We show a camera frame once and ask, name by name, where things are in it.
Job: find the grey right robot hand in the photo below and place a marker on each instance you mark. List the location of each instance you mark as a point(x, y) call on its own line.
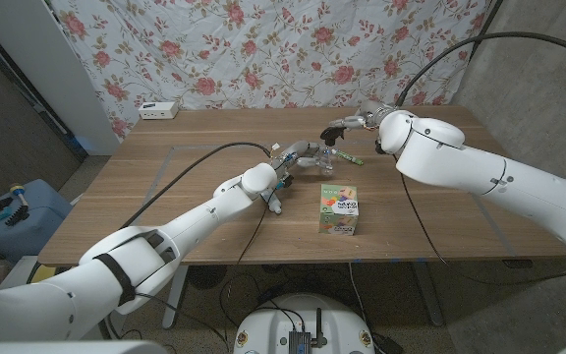
point(369, 115)

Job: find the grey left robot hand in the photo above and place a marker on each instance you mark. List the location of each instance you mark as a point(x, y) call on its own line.
point(295, 152)

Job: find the clear plastic bottle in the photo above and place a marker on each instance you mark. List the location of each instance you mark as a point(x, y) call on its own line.
point(326, 167)

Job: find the black trigger spray cap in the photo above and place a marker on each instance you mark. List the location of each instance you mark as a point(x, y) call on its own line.
point(332, 133)

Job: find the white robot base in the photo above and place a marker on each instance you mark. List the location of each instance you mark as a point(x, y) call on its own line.
point(283, 324)

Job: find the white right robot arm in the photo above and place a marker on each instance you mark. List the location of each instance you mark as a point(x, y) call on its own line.
point(484, 167)

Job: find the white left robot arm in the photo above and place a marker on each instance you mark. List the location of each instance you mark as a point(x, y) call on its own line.
point(185, 226)

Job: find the green whiteboard marker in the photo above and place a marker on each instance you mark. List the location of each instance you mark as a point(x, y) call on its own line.
point(352, 158)

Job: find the colourful small cardboard box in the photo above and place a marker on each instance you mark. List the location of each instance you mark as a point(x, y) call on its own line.
point(338, 211)

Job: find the blue hand tool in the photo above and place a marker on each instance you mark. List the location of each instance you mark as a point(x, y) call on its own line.
point(0, 215)

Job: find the white toothpaste tube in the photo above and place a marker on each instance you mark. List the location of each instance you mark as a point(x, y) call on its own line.
point(275, 205)

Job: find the floral cloth backdrop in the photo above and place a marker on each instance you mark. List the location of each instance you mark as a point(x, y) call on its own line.
point(273, 49)

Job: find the white power strip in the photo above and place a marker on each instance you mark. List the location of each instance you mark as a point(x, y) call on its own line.
point(157, 110)

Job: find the black stand pole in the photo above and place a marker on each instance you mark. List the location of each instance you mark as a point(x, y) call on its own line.
point(485, 22)

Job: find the black round disc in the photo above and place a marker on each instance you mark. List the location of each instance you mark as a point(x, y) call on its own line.
point(207, 276)

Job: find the grey table leg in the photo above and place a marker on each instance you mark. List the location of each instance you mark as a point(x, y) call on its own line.
point(428, 295)

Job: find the white table leg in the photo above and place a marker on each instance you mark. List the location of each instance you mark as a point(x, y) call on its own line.
point(175, 300)

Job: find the blue plastic container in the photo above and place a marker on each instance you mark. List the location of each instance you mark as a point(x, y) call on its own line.
point(37, 236)

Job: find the yellow and blue knob tool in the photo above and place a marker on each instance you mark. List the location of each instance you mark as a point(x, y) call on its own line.
point(17, 192)

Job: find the yellow and black floor object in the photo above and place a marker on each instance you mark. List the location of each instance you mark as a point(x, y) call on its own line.
point(42, 276)

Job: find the white board panel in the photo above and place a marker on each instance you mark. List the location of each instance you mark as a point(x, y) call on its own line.
point(32, 49)

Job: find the black brush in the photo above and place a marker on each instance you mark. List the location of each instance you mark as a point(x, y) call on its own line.
point(17, 216)

